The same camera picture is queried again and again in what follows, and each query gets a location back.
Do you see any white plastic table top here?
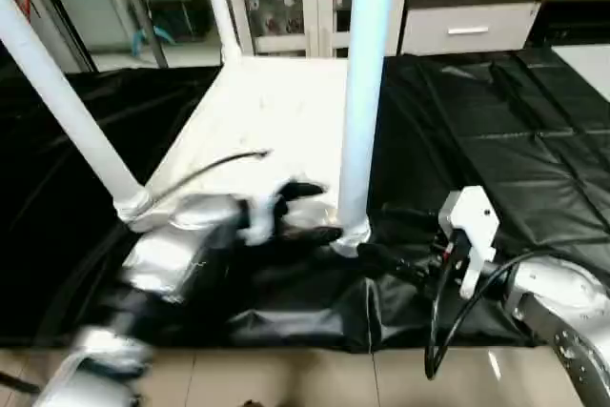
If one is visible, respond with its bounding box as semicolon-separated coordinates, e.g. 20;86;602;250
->
133;54;377;260

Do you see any white plastic table leg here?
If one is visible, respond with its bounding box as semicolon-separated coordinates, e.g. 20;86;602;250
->
198;0;243;65
0;0;155;227
329;0;399;257

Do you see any black table mat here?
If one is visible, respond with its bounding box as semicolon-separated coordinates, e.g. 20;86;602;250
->
0;45;610;356

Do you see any white glass door cabinet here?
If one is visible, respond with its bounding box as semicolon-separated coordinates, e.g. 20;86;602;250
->
221;0;413;57

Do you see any white drawer unit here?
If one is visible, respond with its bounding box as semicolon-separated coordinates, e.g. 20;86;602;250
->
400;2;542;55

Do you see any blue plastic stool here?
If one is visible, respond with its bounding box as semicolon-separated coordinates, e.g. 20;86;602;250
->
132;24;177;53

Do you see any white side table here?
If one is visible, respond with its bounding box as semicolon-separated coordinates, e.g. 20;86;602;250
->
553;43;610;93

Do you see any black low media cabinet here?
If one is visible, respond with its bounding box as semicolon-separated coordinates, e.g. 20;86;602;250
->
539;0;610;46

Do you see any black stand leg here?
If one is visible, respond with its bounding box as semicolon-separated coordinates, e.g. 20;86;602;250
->
0;369;44;398

